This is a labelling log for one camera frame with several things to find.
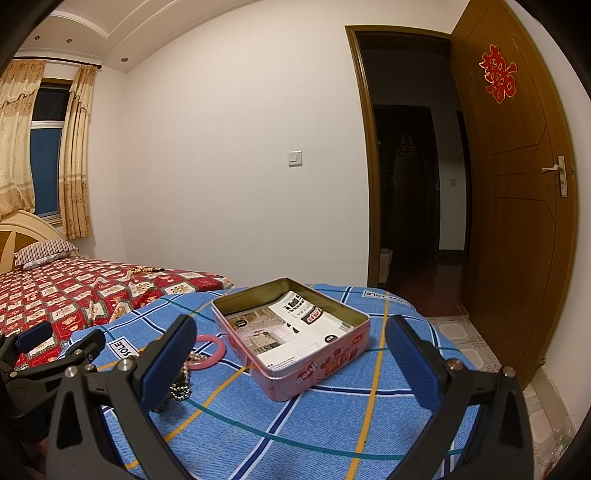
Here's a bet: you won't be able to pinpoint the striped pillow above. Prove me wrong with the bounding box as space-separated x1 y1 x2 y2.
15 239 78 267

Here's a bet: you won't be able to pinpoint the wooden headboard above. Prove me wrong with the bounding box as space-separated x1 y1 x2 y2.
1 210 65 274

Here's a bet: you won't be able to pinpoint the white printed paper leaflet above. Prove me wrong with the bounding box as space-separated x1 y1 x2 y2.
226 291 353 371

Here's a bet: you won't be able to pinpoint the curtain rod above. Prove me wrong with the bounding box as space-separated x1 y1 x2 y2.
13 55 103 70

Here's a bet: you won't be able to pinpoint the white wall switch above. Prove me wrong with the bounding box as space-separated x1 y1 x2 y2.
287 150 303 167

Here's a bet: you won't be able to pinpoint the left beige curtain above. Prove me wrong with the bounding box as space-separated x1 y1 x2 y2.
0 59 45 219

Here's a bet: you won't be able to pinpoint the beige curtain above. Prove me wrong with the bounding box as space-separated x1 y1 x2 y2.
58 66 97 239
0 59 45 219

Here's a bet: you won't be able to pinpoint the brown door frame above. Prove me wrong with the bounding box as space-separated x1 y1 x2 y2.
344 24 454 289

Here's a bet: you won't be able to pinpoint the pink bangle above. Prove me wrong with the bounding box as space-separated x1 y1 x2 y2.
185 334 226 371

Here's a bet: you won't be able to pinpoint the red patterned bed quilt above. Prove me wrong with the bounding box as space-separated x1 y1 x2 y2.
0 256 233 369

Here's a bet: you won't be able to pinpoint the blue plaid towel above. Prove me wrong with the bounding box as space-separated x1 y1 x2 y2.
59 283 482 480

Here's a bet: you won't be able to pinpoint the gold beads on bed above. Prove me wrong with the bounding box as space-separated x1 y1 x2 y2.
130 266 165 275

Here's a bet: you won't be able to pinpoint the right beige curtain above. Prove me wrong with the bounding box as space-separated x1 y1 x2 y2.
58 66 97 239

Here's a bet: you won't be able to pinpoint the red double happiness decal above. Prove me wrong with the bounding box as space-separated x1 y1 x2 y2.
479 44 518 104

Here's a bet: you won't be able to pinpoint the pink tin box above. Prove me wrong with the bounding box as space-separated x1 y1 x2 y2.
211 278 370 402

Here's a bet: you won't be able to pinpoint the window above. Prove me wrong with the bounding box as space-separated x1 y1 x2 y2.
30 79 71 224

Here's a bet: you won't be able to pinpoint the silver door handle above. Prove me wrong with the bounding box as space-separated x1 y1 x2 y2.
540 155 569 198

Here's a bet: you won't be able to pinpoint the brown wooden door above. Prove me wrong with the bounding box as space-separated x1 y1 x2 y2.
451 1 577 383

